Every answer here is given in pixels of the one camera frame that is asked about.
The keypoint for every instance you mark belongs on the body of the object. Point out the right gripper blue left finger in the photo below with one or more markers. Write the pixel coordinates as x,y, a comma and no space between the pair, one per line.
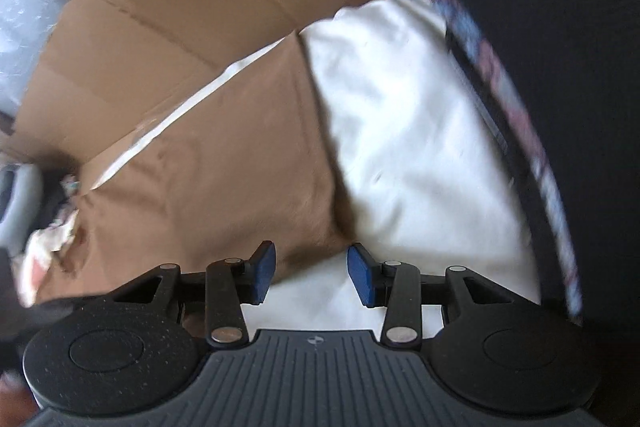
263,264

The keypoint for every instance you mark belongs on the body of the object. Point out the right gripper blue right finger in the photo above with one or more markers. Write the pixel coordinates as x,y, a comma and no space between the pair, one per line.
366,275

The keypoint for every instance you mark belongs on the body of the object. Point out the brown printed t-shirt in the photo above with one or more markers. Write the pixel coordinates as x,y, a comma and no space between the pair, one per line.
247,164

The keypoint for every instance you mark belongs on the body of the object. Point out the cream bear print blanket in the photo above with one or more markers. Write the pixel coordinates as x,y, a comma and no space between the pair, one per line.
423,177

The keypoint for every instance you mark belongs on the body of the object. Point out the black cloth under neck pillow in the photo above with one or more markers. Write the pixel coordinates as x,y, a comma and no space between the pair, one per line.
59,186

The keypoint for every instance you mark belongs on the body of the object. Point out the grey neck pillow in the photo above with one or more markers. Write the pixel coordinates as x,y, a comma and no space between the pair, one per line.
21,198

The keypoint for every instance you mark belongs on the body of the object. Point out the flattened brown cardboard box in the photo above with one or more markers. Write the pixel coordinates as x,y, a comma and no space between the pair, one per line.
110,66

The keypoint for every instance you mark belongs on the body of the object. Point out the black folded garment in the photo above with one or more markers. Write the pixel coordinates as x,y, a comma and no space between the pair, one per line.
559,80

